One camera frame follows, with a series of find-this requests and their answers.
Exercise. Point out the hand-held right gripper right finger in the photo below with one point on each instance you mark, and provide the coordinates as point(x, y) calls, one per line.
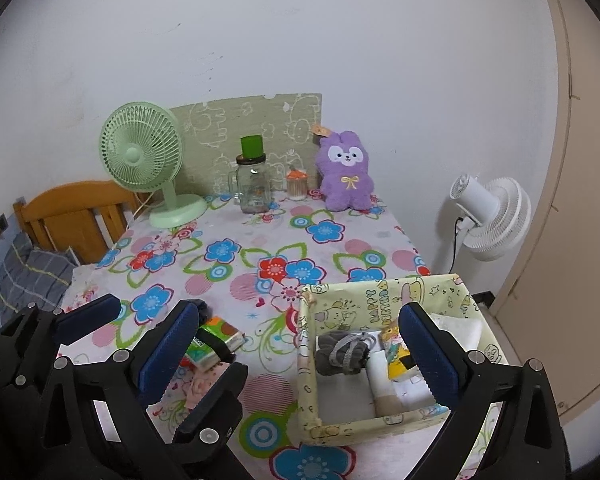
point(427, 360)

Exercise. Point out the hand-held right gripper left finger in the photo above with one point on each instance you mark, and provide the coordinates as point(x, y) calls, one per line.
point(167, 355)

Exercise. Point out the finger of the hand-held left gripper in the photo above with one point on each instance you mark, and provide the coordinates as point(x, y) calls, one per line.
point(215, 410)
point(87, 317)

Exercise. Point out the yellow cartoon packet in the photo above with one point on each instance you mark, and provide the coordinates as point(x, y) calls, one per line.
point(397, 357)

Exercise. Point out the white patterned cloth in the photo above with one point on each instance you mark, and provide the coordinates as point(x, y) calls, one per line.
point(410, 392)

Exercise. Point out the green tissue packet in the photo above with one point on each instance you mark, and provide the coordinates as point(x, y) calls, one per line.
point(227, 331)

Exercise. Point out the grey sock bundle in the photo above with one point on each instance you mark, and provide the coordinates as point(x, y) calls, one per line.
point(335, 352)

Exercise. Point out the yellow patterned storage box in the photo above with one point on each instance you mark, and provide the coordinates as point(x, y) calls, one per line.
point(330, 432)

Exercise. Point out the dark grey cloth item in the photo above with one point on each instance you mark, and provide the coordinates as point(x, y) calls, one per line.
point(204, 310)

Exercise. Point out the grey plaid bedding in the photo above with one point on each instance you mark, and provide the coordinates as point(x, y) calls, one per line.
point(40, 270)

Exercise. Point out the white standing fan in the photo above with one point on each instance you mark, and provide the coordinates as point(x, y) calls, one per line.
point(500, 220)

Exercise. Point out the floral tablecloth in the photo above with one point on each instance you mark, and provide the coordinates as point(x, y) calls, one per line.
point(280, 240)

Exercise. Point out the green desk fan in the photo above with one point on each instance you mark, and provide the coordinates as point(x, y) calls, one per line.
point(130, 152)

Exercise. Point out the glass mason jar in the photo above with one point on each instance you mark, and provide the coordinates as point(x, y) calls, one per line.
point(252, 190)

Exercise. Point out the purple plush bunny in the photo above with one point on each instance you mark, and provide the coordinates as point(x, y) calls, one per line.
point(345, 180)

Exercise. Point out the small jar with orange lid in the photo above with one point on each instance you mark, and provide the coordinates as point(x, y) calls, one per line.
point(296, 187)

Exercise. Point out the green patterned board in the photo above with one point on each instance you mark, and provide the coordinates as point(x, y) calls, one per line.
point(205, 125)

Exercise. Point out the green plastic cup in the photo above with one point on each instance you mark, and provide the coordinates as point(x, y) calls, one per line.
point(252, 146)

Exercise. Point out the beige door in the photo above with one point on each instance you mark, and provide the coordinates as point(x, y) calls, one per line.
point(580, 185)

